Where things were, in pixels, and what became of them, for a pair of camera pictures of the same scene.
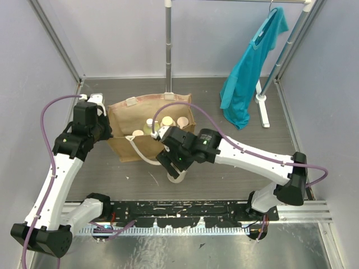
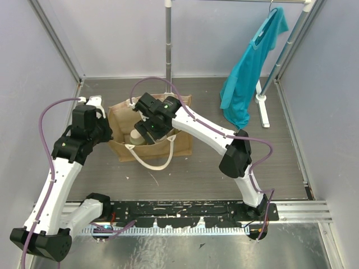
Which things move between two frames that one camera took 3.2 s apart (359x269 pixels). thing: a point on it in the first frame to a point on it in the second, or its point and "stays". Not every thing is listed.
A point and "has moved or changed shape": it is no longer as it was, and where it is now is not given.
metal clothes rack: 307,4 stays
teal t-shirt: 235,94 stays
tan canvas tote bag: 136,120 stays
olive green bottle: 138,132 has moved or changed shape
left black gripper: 104,129 stays
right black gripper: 162,157 to 142,126
